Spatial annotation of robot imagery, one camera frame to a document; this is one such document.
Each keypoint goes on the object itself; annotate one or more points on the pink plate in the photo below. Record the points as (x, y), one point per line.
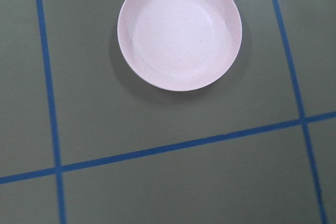
(179, 45)

